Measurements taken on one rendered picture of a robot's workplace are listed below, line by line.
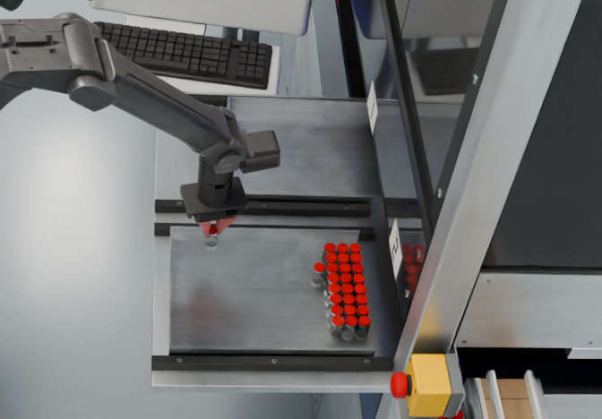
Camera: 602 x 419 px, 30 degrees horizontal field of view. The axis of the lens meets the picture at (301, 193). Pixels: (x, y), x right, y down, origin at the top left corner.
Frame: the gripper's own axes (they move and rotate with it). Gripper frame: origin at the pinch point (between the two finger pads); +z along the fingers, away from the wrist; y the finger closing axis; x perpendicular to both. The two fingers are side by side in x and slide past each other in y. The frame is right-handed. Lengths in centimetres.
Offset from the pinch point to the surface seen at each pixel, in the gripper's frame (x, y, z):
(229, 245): 3.1, 4.5, 9.1
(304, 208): 7.6, 19.8, 7.5
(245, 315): -12.4, 3.2, 9.1
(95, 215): 90, -7, 97
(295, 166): 19.5, 21.9, 9.4
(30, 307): 62, -29, 97
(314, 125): 29.7, 29.2, 9.5
